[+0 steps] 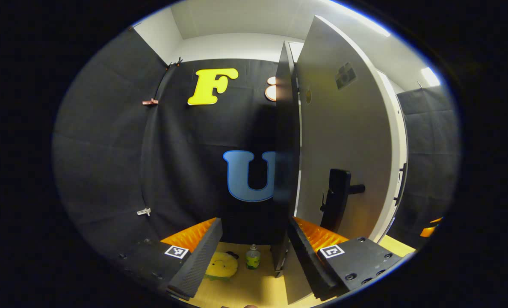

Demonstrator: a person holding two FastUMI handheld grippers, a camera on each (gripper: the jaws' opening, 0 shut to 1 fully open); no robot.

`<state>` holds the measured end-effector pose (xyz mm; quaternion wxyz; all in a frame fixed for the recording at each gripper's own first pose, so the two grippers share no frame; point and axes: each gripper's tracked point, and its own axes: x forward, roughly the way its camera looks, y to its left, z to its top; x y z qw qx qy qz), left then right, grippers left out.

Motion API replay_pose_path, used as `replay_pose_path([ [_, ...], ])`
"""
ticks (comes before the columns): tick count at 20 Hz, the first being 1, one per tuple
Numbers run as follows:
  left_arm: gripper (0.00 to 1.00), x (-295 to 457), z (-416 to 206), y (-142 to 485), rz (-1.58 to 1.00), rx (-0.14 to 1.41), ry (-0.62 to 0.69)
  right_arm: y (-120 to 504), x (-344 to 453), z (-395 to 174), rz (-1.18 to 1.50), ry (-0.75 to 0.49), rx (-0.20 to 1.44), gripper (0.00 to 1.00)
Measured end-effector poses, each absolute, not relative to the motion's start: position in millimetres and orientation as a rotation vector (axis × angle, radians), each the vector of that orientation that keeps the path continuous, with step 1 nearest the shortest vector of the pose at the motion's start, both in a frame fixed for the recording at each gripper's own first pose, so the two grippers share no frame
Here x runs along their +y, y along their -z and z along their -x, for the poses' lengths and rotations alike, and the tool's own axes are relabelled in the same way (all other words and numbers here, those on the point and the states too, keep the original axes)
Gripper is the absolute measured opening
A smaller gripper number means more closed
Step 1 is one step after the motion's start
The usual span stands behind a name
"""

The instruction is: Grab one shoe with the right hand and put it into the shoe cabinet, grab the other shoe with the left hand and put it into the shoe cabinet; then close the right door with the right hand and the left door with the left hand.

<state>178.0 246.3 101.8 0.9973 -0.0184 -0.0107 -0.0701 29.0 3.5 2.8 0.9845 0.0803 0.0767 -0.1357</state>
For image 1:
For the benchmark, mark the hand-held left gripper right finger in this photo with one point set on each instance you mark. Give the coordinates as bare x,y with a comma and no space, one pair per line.
303,256

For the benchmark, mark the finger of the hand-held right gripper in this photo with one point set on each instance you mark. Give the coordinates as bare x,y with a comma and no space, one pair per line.
430,230

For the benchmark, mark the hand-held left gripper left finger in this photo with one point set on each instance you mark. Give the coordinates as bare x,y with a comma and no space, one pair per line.
202,261

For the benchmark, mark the white cabinet door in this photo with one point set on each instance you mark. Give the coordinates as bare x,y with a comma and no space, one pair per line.
394,128
344,128

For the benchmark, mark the yellow plush toy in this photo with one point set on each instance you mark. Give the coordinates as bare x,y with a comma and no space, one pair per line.
220,267

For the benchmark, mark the green can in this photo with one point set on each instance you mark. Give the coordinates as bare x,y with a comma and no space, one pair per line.
253,259

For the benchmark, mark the white clip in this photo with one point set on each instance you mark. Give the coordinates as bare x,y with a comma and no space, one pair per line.
143,211

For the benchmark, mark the black backdrop cloth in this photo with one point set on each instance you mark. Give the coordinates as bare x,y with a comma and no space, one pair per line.
108,149

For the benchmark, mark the ceiling light panel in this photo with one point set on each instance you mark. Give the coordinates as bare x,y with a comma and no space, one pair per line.
430,76

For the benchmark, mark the red clip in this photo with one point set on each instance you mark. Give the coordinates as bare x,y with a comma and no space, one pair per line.
150,102

